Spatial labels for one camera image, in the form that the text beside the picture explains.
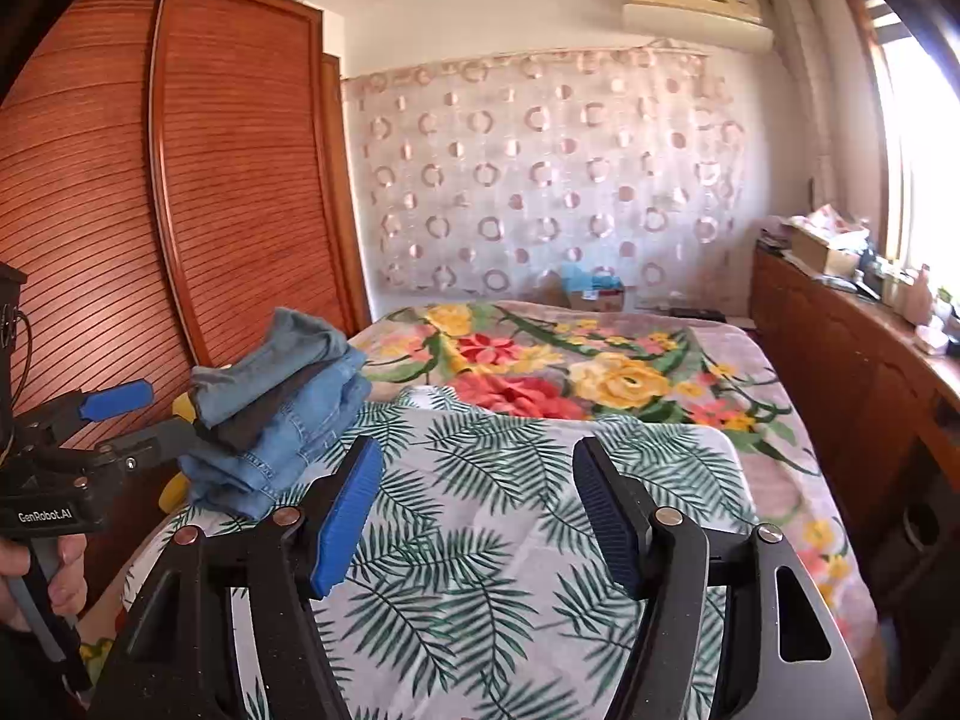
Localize wooden slatted wardrobe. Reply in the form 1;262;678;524
0;0;372;616

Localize leaf print bed sheet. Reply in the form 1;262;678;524
124;384;758;720

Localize window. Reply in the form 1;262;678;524
840;0;960;286

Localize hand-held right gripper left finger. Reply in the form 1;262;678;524
97;435;385;720

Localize folded blue jeans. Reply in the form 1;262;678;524
180;405;353;520
247;349;374;466

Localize folded black pants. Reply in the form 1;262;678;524
206;364;331;455

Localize cardboard box with blue cloth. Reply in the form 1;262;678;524
559;264;627;314

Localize open cardboard box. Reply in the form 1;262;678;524
787;221;863;278

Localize circle pattern curtain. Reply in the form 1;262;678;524
339;45;751;301

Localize grey-blue denim short pants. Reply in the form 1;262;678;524
187;306;350;428

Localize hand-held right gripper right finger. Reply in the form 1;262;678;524
571;435;878;720

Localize yellow plush toy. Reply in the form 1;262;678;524
160;390;197;512

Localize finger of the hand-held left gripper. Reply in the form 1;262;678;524
97;418;197;475
34;381;156;436

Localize wooden sideboard cabinet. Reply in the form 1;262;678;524
750;244;960;586

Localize white air conditioner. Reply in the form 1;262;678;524
621;0;775;53

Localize white window curtain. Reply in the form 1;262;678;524
772;0;852;222

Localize pink printed paper pile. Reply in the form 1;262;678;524
791;202;848;233

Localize person's left hand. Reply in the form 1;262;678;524
0;532;89;635

